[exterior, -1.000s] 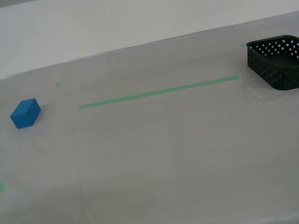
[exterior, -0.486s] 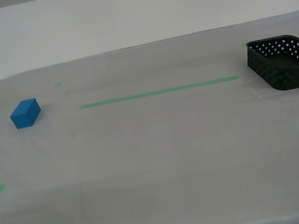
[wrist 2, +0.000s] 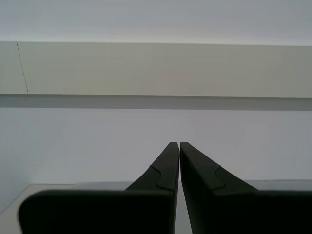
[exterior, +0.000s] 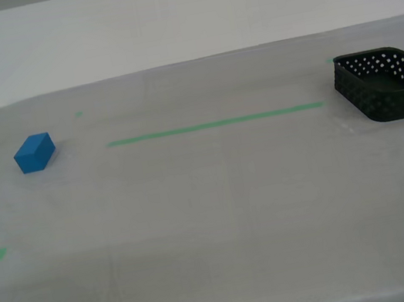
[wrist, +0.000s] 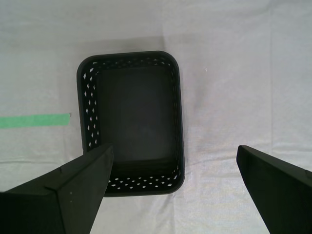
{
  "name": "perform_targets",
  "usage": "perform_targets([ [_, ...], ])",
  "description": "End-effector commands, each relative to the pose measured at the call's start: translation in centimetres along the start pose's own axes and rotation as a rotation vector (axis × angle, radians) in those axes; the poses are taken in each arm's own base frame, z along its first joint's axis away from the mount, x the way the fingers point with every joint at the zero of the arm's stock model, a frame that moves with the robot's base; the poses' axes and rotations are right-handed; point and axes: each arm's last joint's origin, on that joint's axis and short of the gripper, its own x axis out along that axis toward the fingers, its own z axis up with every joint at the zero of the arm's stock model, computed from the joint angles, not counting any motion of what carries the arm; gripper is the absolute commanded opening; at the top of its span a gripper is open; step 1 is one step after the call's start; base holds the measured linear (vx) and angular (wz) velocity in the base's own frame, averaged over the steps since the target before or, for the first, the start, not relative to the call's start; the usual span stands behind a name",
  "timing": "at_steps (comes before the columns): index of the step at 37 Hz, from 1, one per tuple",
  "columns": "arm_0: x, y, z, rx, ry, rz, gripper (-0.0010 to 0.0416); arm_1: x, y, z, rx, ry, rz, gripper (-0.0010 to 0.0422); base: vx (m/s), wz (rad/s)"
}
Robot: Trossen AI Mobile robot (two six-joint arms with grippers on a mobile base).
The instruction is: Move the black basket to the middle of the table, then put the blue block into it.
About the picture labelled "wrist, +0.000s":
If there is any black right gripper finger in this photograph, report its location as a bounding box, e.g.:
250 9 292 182
236 145 312 234
0 145 115 234

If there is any black perforated plastic basket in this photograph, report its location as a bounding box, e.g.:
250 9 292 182
76 50 186 198

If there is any long green tape strip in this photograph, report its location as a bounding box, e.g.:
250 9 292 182
0 113 72 130

